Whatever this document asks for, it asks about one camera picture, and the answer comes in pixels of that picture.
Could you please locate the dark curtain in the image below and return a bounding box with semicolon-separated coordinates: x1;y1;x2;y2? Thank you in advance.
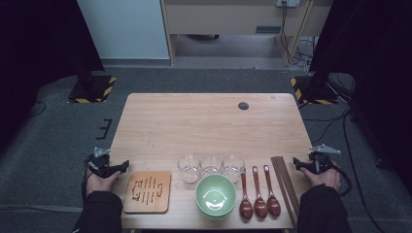
309;0;412;195
0;0;105;153

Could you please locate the bundle of wooden chopsticks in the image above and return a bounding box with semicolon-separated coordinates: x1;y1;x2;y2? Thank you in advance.
270;155;301;228

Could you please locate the tangle of black cables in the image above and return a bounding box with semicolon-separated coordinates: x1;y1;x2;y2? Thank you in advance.
279;1;318;71

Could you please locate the white panel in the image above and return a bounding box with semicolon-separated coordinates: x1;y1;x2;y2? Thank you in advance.
77;0;172;61

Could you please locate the striped black stand base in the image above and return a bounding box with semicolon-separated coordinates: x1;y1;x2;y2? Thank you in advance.
290;76;339;106
67;75;118;105

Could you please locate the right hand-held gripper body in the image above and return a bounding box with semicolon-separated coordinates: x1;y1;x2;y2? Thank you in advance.
305;144;342;174

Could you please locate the light wooden desk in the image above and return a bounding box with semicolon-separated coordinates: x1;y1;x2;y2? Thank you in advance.
159;0;334;67

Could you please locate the person's right hand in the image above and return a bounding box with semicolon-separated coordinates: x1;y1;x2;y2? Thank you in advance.
299;168;342;192

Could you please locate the person's left hand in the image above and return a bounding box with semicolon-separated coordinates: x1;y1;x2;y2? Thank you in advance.
86;170;122;195

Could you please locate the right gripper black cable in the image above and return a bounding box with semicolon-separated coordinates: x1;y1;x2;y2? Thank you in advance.
329;162;355;198

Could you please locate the reddish brown wooden spoon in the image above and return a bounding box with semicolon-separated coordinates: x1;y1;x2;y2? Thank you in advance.
262;164;282;218
238;168;255;221
252;165;268;219

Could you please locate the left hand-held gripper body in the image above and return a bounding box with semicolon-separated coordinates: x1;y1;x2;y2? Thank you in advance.
85;147;115;179

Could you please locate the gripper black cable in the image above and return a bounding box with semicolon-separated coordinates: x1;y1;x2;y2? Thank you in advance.
81;156;95;202
329;162;355;198

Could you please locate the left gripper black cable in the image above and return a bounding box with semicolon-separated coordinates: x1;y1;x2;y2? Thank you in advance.
81;156;95;202

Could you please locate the clear drinking glass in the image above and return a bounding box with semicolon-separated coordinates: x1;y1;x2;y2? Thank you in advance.
177;154;201;184
222;153;246;183
198;154;224;178

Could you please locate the black floor cable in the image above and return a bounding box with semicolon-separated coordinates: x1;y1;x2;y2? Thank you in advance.
302;110;353;145
341;110;388;233
27;100;48;119

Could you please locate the carved wooden trivet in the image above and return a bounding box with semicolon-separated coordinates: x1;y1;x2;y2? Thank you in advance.
123;170;172;215

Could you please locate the grey wall socket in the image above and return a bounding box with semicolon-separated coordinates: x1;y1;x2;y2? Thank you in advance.
276;0;301;9

